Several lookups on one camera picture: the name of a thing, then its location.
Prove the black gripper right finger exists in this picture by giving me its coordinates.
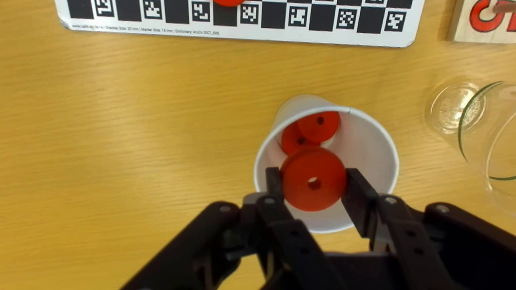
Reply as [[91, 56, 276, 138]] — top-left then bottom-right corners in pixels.
[[342, 170, 516, 290]]

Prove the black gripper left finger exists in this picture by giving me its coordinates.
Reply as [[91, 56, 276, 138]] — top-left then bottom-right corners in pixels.
[[121, 168, 321, 290]]

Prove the orange ring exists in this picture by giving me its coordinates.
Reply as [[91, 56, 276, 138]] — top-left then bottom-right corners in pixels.
[[279, 147, 349, 213], [297, 110, 342, 146]]

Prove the orange ring board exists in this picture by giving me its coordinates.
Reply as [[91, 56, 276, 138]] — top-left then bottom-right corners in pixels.
[[213, 0, 245, 9], [281, 125, 316, 155]]

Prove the orange ring board front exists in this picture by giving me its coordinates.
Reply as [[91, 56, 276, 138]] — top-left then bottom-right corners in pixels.
[[281, 125, 316, 155]]

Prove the clear plastic cup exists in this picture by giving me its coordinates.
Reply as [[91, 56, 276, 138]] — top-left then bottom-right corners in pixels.
[[426, 80, 516, 205]]

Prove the wooden number peg board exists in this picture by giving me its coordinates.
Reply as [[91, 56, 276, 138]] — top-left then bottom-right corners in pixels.
[[450, 0, 516, 46]]

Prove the checkered calibration board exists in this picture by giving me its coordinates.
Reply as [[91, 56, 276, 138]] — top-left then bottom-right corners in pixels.
[[55, 0, 426, 49]]

